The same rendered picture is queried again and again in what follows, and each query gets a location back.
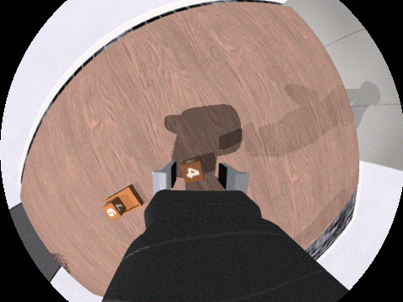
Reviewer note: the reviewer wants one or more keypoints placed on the orange open tray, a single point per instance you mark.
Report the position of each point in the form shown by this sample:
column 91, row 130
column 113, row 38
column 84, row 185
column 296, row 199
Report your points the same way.
column 129, row 197

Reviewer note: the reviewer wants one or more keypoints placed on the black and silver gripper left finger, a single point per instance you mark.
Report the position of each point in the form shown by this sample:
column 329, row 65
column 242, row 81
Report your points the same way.
column 164, row 179

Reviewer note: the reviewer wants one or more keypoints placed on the orange cube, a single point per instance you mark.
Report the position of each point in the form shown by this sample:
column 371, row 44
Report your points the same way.
column 114, row 208
column 192, row 170

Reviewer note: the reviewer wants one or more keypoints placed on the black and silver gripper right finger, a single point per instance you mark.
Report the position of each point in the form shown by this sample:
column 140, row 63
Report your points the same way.
column 232, row 179

